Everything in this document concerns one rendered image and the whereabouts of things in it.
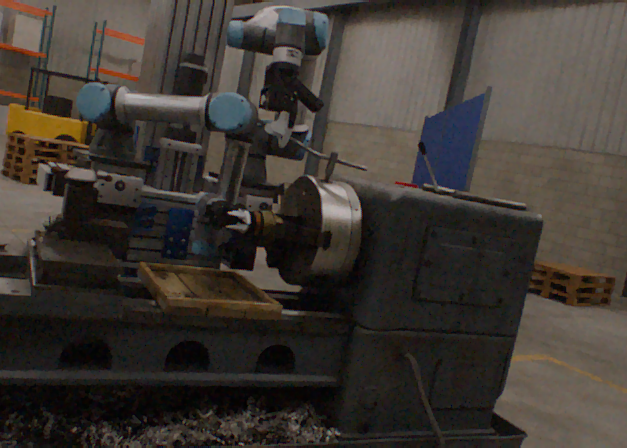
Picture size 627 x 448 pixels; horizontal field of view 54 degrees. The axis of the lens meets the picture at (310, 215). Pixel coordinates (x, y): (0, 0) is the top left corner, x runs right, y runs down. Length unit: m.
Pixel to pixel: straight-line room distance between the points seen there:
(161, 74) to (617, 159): 10.75
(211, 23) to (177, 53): 0.17
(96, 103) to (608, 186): 11.11
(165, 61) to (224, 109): 0.57
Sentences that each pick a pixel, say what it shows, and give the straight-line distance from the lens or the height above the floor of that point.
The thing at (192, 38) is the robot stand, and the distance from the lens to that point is 2.39.
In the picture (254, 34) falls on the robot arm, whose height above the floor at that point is 1.59.
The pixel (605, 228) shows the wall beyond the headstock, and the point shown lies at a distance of 12.36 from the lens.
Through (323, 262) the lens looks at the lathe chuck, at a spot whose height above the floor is 1.02.
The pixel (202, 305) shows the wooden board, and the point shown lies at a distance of 1.51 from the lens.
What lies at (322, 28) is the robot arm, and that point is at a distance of 2.13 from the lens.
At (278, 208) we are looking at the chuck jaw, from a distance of 1.73.
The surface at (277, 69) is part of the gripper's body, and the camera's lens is 1.65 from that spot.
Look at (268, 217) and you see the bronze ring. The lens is 1.68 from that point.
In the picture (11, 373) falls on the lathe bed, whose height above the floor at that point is 0.71.
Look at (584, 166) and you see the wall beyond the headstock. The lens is 12.70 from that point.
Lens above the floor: 1.29
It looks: 5 degrees down
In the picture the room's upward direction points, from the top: 11 degrees clockwise
